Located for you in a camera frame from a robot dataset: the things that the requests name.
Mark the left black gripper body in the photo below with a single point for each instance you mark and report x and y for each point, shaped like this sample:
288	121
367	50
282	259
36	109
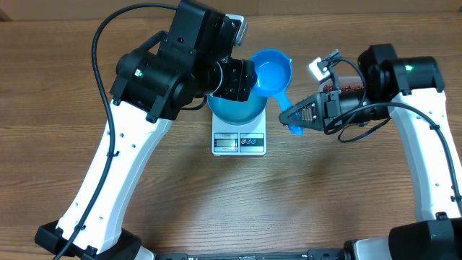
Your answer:
235	81

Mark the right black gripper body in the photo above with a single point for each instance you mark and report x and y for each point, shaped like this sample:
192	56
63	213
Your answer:
332	107

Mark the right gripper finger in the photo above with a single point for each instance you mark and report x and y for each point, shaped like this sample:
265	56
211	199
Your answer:
311	103
306	123

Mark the blue plastic measuring scoop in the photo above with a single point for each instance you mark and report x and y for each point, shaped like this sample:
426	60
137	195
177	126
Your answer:
274	75

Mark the teal metal bowl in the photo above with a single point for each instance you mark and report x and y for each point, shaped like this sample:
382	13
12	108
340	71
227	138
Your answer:
237	113

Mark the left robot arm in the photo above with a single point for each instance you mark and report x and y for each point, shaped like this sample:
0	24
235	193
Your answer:
153	84

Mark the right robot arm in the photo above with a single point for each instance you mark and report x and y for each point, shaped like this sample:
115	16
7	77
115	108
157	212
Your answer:
410	92

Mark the white digital kitchen scale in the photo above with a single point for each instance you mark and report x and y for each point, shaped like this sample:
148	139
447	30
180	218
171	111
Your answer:
239	140

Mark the red adzuki beans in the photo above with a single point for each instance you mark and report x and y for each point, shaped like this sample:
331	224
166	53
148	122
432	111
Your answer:
350	88

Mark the clear plastic food container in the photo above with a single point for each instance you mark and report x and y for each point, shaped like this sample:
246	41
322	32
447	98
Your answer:
343	82

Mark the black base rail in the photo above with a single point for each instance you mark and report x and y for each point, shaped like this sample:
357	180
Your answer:
245	256

